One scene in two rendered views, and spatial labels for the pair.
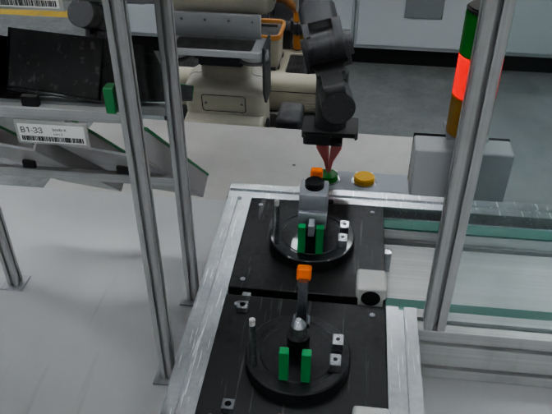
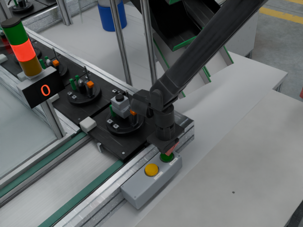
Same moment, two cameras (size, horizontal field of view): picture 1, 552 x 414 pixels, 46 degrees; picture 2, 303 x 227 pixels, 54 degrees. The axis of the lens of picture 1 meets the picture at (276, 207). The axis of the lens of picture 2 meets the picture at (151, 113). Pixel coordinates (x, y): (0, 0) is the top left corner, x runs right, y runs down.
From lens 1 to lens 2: 155 cm
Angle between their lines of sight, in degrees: 90
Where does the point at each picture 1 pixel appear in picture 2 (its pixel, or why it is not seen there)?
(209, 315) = (123, 87)
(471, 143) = not seen: hidden behind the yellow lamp
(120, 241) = (210, 101)
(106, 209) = (237, 103)
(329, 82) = (142, 91)
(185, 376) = (107, 77)
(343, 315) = (87, 112)
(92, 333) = not seen: hidden behind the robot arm
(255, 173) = (235, 168)
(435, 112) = not seen: outside the picture
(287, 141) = (267, 206)
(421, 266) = (93, 168)
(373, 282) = (85, 121)
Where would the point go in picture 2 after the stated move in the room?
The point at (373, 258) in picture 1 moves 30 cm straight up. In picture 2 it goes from (99, 135) to (75, 65)
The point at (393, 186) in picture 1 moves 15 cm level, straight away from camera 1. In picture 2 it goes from (136, 180) to (169, 214)
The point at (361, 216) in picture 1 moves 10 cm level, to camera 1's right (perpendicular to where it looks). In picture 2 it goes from (125, 147) to (104, 168)
